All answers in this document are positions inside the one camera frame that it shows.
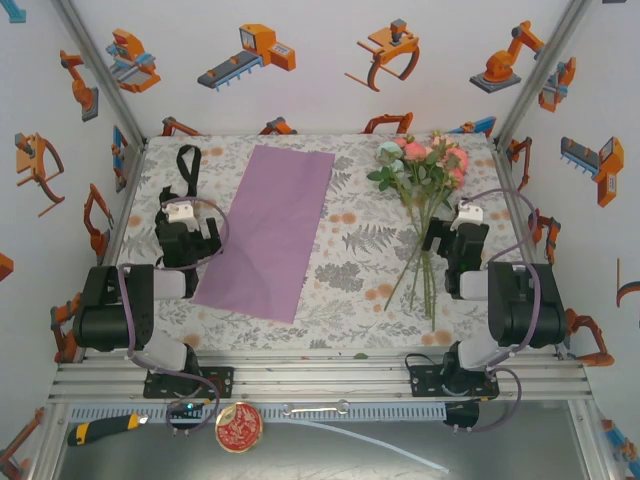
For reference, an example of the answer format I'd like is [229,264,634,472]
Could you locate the small pink roses stem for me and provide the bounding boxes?
[384,144,471,312]

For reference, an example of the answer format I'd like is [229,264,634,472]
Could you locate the pink rose stem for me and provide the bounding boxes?
[402,134,431,311]
[409,167,469,309]

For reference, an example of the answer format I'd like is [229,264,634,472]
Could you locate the silver wrench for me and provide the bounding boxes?
[282,399,351,417]

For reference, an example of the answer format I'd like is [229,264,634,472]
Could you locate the aluminium frame post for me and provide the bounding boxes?
[52,0,149,151]
[492,0,594,146]

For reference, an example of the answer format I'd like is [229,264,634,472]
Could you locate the small black circuit board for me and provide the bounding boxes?
[167,399,206,426]

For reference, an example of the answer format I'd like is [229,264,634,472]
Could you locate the floral table mat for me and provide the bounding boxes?
[102,132,556,351]

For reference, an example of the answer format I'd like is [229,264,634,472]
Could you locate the yellow black utility knife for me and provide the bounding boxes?
[67,412,151,448]

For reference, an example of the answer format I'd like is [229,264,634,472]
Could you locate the red round tin lid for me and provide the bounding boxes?
[214,401,264,455]

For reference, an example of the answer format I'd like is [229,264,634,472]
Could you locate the black bracket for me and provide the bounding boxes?
[442,399,481,432]

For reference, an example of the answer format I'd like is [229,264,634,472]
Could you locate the black printed ribbon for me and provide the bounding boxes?
[157,144,203,214]

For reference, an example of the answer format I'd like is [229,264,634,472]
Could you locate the grey slotted cable duct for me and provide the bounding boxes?
[67,402,446,424]

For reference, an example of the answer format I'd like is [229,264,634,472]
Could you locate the purple and pink wrapping paper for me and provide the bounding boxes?
[192,144,336,326]

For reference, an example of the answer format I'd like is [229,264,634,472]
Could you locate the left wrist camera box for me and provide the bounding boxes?
[164,198,197,225]

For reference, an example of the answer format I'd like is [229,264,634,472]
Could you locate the aluminium front frame rails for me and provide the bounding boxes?
[47,349,594,401]

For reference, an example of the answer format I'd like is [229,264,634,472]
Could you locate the aluminium side rail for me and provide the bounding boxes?
[94,139,149,281]
[492,137,564,359]

